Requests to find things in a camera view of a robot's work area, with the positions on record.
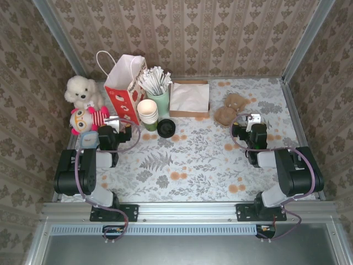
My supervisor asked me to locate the red white paper gift bag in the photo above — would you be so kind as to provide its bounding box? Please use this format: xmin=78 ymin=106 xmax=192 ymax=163
xmin=95 ymin=50 xmax=147 ymax=126

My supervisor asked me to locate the light blue plastic box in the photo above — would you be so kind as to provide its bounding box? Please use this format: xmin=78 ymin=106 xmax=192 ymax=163
xmin=79 ymin=130 xmax=99 ymax=150

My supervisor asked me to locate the pink striped plush doll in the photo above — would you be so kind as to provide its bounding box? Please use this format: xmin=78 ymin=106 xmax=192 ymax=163
xmin=68 ymin=105 xmax=110 ymax=136

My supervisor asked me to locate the brown cardboard napkin tray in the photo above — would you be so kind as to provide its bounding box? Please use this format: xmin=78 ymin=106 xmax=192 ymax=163
xmin=168 ymin=79 xmax=211 ymax=118

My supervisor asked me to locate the floral patterned table cover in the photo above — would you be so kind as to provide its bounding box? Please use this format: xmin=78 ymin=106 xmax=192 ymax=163
xmin=60 ymin=78 xmax=318 ymax=203

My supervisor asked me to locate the white plush dog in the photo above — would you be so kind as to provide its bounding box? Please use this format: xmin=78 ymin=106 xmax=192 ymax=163
xmin=64 ymin=75 xmax=106 ymax=110

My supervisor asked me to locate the white paper napkin stack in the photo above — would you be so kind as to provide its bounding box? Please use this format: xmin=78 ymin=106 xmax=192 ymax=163
xmin=170 ymin=82 xmax=210 ymax=113

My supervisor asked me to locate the bundle of wrapped straws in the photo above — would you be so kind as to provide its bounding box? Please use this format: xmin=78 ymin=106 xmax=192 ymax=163
xmin=137 ymin=65 xmax=173 ymax=96

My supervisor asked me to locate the grey metal panel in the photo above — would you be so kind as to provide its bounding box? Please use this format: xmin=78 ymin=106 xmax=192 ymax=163
xmin=25 ymin=222 xmax=353 ymax=265

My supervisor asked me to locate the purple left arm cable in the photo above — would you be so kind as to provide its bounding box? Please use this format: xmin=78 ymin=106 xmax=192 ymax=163
xmin=74 ymin=118 xmax=142 ymax=245

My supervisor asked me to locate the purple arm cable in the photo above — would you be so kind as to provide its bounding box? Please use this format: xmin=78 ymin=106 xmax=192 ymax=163
xmin=74 ymin=118 xmax=142 ymax=245
xmin=230 ymin=113 xmax=317 ymax=242

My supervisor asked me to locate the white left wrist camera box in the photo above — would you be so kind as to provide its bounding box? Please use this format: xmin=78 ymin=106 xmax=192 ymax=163
xmin=104 ymin=115 xmax=121 ymax=132

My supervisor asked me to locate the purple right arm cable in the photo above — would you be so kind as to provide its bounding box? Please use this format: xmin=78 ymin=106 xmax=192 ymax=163
xmin=230 ymin=113 xmax=317 ymax=242

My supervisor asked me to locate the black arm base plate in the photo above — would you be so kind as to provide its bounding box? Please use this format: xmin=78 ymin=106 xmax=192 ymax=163
xmin=90 ymin=203 xmax=138 ymax=223
xmin=236 ymin=203 xmax=287 ymax=223

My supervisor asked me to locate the aluminium frame rail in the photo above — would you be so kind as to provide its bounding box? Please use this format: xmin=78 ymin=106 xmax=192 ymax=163
xmin=40 ymin=201 xmax=339 ymax=223

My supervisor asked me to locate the slotted grey cable duct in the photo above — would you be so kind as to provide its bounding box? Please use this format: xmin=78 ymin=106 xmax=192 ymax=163
xmin=51 ymin=224 xmax=260 ymax=236

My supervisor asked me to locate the aluminium frame post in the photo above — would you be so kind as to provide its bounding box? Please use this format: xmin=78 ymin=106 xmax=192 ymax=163
xmin=281 ymin=0 xmax=336 ymax=83
xmin=31 ymin=0 xmax=89 ymax=81

